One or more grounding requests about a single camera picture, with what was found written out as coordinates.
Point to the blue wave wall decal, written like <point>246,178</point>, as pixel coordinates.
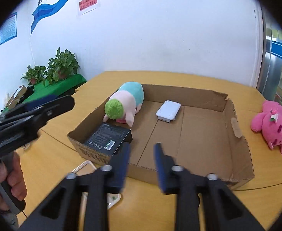
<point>47,9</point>

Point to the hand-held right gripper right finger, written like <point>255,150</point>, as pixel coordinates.
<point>160,168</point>

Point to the small potted green plant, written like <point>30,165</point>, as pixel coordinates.
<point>33,74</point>

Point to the black box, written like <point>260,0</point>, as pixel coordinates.
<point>107,137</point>

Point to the small brown box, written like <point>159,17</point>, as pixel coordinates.
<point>17,95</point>

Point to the pastel blue pink plush toy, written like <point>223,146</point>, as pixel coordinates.
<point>131,96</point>

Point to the wooden desktop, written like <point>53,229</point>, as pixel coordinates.
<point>259,197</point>

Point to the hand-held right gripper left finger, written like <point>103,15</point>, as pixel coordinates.
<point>123,166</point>

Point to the red wall sign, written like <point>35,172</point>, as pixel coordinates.
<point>88,3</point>

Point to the large potted green plant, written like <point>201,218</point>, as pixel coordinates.
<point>62,62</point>

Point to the green table cloth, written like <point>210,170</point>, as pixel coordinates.
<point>59,86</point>

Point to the metal framed glass door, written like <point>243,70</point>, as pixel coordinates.
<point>268,65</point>

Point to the white flat device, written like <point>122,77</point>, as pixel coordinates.
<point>168,109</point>

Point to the blue wall notice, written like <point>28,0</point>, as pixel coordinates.
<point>8,28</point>

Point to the person's left hand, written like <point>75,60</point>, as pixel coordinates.
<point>17,182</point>

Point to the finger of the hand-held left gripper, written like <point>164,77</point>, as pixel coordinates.
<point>42,101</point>
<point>59,105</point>

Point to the brown cardboard box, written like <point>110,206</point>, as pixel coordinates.
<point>203,137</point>

